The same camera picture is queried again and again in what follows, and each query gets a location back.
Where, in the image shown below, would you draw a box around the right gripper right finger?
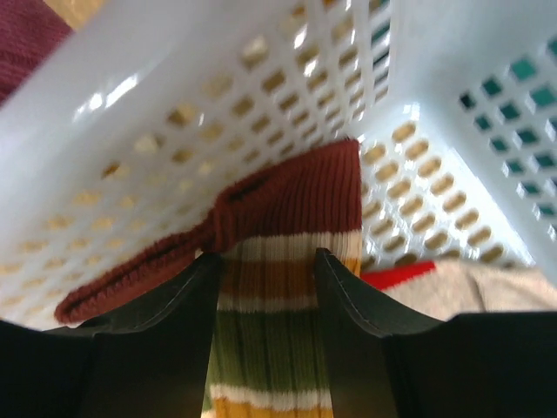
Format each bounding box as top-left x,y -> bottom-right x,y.
314,248 -> 556,417

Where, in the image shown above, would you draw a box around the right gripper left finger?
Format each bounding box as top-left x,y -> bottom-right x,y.
1,254 -> 222,417

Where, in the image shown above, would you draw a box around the beige red white sock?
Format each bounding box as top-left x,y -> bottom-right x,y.
361,260 -> 556,320

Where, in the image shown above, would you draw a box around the white laundry basket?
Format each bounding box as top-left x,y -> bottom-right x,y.
1,1 -> 556,330

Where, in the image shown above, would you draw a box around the green trousers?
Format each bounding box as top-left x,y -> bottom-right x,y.
389,1 -> 556,248

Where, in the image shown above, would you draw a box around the purple striped hanging sock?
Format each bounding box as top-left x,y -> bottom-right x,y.
1,0 -> 72,101

